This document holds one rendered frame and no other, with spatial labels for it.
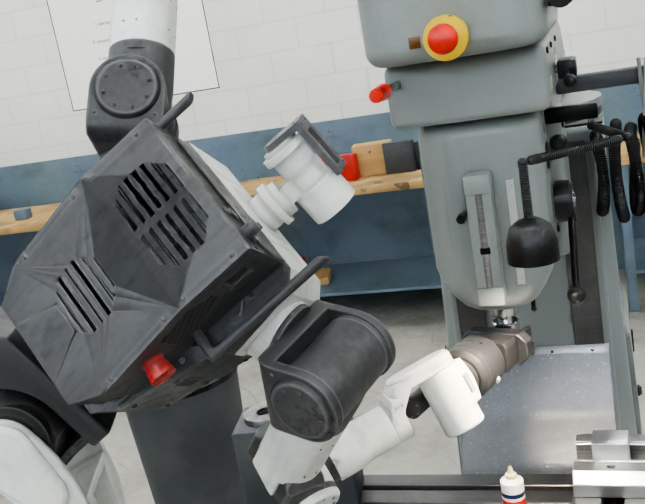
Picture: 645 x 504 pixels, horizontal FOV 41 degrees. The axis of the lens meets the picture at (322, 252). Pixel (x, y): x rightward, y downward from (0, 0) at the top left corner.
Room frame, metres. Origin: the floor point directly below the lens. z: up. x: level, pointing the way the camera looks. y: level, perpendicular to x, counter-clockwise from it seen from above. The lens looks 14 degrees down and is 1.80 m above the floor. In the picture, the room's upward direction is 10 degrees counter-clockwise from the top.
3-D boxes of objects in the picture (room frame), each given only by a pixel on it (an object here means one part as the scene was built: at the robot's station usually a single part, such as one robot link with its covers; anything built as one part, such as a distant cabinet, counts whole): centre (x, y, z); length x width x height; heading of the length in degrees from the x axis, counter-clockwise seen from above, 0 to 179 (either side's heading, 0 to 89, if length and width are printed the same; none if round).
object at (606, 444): (1.35, -0.43, 1.01); 0.06 x 0.05 x 0.06; 69
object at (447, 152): (1.41, -0.29, 1.47); 0.21 x 0.19 x 0.32; 71
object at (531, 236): (1.16, -0.29, 1.47); 0.07 x 0.07 x 0.06
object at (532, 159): (1.19, -0.38, 1.58); 0.17 x 0.01 x 0.01; 106
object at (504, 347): (1.33, -0.23, 1.24); 0.13 x 0.12 x 0.10; 52
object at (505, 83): (1.44, -0.31, 1.68); 0.34 x 0.24 x 0.10; 161
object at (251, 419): (1.57, 0.11, 1.00); 0.22 x 0.12 x 0.20; 81
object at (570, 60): (1.42, -0.44, 1.66); 0.12 x 0.04 x 0.04; 161
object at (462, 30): (1.19, -0.21, 1.76); 0.06 x 0.02 x 0.06; 71
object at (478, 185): (1.30, -0.25, 1.45); 0.04 x 0.04 x 0.21; 71
